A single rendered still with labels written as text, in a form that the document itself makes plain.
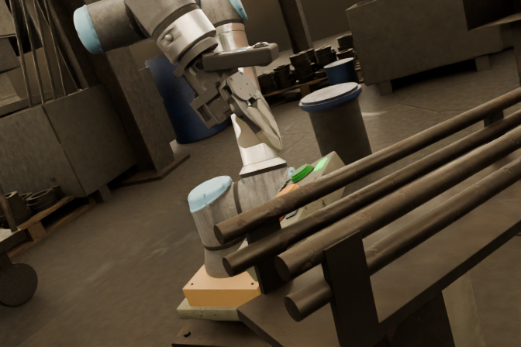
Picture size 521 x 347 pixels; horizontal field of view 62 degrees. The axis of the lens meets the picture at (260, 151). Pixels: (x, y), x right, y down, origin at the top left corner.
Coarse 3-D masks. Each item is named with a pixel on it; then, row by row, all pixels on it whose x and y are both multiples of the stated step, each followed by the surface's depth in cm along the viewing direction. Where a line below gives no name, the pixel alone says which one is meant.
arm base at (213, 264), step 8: (240, 240) 132; (208, 248) 133; (216, 248) 131; (224, 248) 130; (232, 248) 131; (208, 256) 134; (216, 256) 131; (224, 256) 131; (208, 264) 134; (216, 264) 131; (208, 272) 135; (216, 272) 132; (224, 272) 130
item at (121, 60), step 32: (64, 0) 327; (96, 0) 317; (288, 0) 762; (64, 32) 323; (288, 32) 775; (96, 64) 339; (128, 64) 335; (128, 96) 329; (128, 128) 352; (160, 128) 357; (160, 160) 349
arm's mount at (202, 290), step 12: (204, 276) 136; (240, 276) 130; (192, 288) 131; (204, 288) 129; (216, 288) 127; (228, 288) 125; (240, 288) 123; (252, 288) 121; (192, 300) 132; (204, 300) 130; (216, 300) 128; (228, 300) 126; (240, 300) 124
